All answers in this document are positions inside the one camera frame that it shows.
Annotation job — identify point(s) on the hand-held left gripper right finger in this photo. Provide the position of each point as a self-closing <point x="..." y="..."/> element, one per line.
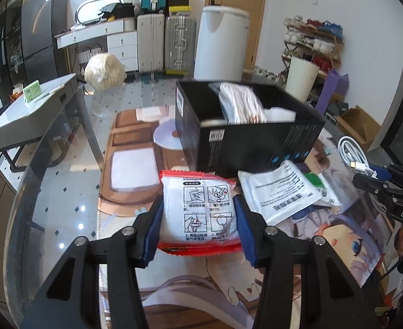
<point x="246" y="233"/>

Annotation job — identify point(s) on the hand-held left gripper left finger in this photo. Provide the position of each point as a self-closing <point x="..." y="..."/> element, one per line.
<point x="153" y="233"/>

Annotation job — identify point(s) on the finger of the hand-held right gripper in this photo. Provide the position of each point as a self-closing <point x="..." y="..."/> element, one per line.
<point x="379" y="172"/>
<point x="362" y="181"/>

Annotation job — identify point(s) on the red and white packet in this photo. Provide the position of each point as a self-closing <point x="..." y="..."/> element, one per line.
<point x="198" y="212"/>

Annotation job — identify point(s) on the black cardboard box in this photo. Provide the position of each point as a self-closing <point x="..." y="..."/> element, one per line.
<point x="242" y="147"/>

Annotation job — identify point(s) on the white foam sheet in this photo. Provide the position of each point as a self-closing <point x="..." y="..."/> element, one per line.
<point x="280" y="114"/>

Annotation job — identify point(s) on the open brown cardboard box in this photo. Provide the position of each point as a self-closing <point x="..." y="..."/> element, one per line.
<point x="359" y="126"/>

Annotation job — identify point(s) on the white printed paper packet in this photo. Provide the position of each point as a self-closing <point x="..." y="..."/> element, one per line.
<point x="277" y="192"/>

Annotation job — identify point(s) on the printed cartoon table mat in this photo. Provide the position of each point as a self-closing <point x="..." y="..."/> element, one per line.
<point x="194" y="281"/>

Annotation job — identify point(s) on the purple paper bag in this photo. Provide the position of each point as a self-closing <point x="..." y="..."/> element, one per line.
<point x="331" y="90"/>

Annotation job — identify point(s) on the white round disc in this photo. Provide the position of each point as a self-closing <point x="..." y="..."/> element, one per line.
<point x="165" y="135"/>

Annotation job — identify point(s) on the white paper napkin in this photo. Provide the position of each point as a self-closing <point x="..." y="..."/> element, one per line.
<point x="150" y="113"/>

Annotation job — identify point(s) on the white tall bin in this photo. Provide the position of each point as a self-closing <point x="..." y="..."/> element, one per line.
<point x="301" y="78"/>

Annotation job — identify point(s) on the wooden shoe rack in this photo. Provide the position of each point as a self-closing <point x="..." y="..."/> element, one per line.
<point x="314" y="44"/>

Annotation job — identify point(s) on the white sneaker pair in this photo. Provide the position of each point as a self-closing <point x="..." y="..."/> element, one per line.
<point x="266" y="73"/>

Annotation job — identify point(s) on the clear bag of cream stuffing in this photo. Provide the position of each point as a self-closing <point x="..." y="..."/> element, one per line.
<point x="104" y="72"/>

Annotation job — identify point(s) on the grey and white coffee table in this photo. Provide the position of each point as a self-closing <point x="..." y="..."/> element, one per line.
<point x="26" y="113"/>

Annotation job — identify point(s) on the green tissue box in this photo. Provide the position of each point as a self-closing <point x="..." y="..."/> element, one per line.
<point x="32" y="90"/>

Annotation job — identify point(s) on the white wicker basket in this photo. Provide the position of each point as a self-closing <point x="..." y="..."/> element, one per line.
<point x="90" y="54"/>

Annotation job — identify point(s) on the white dresser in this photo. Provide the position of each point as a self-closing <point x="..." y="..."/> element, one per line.
<point x="121" y="46"/>

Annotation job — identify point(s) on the cream suitcase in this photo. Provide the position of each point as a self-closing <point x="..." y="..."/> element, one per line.
<point x="150" y="43"/>

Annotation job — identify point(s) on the white cylindrical appliance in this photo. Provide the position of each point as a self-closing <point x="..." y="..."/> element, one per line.
<point x="220" y="44"/>

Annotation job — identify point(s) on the silver suitcase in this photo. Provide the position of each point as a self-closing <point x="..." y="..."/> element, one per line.
<point x="180" y="43"/>

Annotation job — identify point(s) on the black bag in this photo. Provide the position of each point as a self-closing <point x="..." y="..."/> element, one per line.
<point x="121" y="10"/>

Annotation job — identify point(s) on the grey refrigerator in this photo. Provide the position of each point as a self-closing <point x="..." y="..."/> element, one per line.
<point x="44" y="31"/>

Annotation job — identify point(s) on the oval white mirror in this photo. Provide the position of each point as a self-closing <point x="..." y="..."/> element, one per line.
<point x="88" y="8"/>

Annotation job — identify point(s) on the black glass cabinet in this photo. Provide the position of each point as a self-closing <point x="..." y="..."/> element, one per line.
<point x="9" y="48"/>

